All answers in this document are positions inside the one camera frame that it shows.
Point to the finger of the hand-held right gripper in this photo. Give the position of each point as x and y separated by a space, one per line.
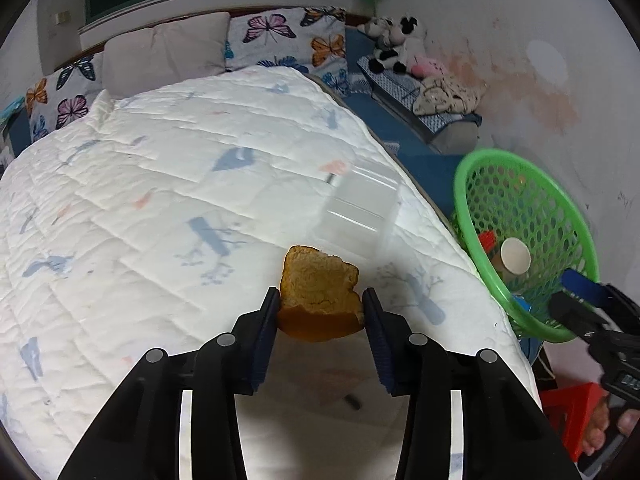
575 315
582 287

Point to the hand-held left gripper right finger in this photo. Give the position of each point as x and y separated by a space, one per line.
382 345

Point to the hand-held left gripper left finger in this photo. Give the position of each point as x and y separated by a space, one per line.
265 340

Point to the white paper cup green drop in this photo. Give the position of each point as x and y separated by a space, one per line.
516 255

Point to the piece of bread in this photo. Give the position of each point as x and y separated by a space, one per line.
320 290

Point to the green plastic mesh basket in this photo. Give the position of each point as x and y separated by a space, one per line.
545 220

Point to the orange wafer snack packet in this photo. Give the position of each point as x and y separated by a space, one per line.
487 240

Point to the clear plastic container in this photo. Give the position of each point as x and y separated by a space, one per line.
357 205

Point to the person's right hand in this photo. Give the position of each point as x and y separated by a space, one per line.
597 430

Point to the red plastic stool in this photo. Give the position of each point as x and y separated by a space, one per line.
565 405

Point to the blue bed sheet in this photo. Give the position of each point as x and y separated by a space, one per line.
425 175

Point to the white quilted blanket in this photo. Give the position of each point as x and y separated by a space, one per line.
150 185

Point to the cream spotted cloth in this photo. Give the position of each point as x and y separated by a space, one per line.
447 95

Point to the blue checked cushion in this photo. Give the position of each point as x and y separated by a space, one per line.
395 90

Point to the pink plush toy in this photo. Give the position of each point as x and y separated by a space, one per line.
429 66

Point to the black and white cow plush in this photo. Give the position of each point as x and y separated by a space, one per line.
397 47

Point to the beige pillow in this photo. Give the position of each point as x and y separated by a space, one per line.
165 55

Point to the large butterfly print pillow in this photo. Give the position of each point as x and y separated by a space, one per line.
280 35

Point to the grey and white plush toy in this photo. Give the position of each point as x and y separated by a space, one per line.
375 29

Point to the small butterfly print pillow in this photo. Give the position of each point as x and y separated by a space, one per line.
65 95

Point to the wall switch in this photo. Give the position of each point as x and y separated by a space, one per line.
63 17

